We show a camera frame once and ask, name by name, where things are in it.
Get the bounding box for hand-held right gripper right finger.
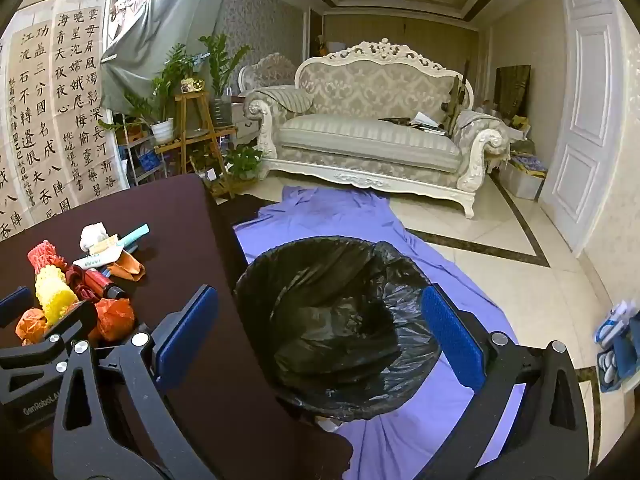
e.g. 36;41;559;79
421;284;591;480

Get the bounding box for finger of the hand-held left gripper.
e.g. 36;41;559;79
0;286;32;322
0;302;98;386

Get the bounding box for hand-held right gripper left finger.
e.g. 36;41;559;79
52;285;221;480

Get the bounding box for orange paper ball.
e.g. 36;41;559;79
15;308;48;346

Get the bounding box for yellow foam net sleeve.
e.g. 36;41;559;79
35;265;80;325

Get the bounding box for red foam net sleeve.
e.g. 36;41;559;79
27;241;68;273

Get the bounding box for red-orange paper ball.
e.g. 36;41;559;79
95;298;137;343

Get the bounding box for red bottle with black cap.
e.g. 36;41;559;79
85;269;127;301

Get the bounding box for pale orange paper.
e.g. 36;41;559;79
107;251;147;282

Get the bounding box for long white packet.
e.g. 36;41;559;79
72;252;123;270

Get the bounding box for teal and white tube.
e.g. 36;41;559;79
116;224;150;248

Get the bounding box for white tissue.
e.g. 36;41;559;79
80;221;110;252

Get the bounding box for brown bottle with black cap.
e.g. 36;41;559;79
90;236;140;256

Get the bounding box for bin with black bag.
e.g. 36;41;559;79
232;237;443;431

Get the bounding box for purple cloth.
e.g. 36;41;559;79
232;185;526;480

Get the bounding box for blue and white slippers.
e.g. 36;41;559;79
594;300;640;393

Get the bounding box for grey storage box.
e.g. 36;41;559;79
500;155;548;201

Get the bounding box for small green plant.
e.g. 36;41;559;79
222;144;263;181

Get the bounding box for metal shelf rack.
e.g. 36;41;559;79
117;125;166;191

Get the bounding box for leafy plant in white pot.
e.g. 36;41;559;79
97;42;201;146

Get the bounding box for white carved sofa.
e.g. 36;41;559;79
242;37;511;218

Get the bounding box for wooden plant stand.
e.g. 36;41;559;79
154;90;238;198

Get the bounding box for stack of papers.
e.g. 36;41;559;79
379;111;448;136

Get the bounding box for camouflage toy gun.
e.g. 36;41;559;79
440;60;473;136

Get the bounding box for white panelled door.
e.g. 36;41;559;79
540;0;626;256

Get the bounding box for dark framed panel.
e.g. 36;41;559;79
496;64;532;121

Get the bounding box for tall green plant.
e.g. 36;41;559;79
197;32;251;126

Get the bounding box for white carved armchair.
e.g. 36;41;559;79
237;52;298;93

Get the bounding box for grey curtain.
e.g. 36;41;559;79
100;0;233;113

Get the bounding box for calligraphy wall hanging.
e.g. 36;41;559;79
0;0;131;236

